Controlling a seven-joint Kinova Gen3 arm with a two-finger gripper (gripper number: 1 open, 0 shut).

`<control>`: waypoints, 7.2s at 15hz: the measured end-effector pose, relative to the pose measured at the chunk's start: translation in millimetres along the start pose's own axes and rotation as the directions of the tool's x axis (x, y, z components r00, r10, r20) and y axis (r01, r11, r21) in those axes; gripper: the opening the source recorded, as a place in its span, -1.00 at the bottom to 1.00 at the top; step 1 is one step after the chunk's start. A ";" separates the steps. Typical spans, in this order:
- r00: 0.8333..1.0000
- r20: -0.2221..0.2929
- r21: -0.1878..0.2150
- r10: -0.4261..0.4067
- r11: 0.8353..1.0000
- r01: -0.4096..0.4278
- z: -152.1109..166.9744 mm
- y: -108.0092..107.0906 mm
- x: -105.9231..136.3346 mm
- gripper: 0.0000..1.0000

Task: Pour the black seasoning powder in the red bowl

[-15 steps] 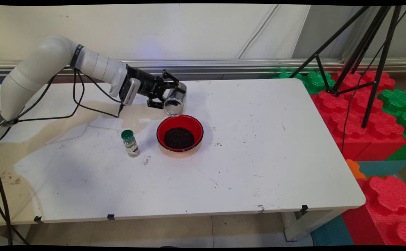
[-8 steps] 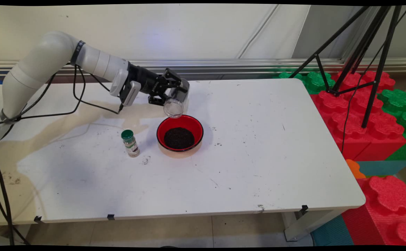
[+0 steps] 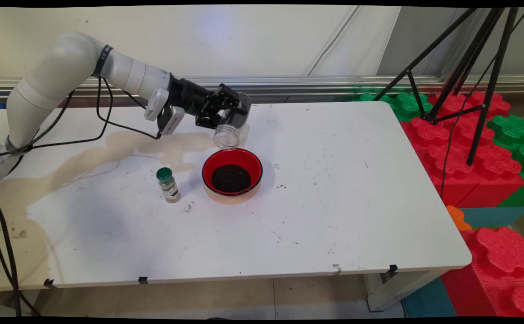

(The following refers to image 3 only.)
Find white table leg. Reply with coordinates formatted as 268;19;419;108
363;269;445;312

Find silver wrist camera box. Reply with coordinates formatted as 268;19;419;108
144;88;185;136

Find red bowl with black rim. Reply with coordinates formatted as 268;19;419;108
202;148;264;204

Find black tripod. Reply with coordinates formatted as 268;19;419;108
372;7;521;166

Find black seeds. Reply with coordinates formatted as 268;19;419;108
212;164;252;193

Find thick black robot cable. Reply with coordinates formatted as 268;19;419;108
0;187;42;317

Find clear plastic jar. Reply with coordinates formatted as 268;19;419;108
212;92;252;151

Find spice bottle with green cap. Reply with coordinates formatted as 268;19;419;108
156;167;181;203

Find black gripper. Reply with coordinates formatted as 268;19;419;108
168;74;252;131

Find orange foam piece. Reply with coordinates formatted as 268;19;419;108
446;205;473;231

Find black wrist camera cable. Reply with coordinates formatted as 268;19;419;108
0;77;161;159

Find aluminium wall rail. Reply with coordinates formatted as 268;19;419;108
0;76;524;99

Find green studded foam block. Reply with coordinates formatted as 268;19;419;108
487;115;524;208
351;88;434;123

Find red studded foam block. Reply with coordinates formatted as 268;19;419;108
441;226;524;318
399;92;524;208

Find black cable strap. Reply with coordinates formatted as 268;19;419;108
92;45;114;78

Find teal foam mat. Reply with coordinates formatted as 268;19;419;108
401;277;457;318

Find teal foam block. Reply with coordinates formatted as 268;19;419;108
460;206;524;229

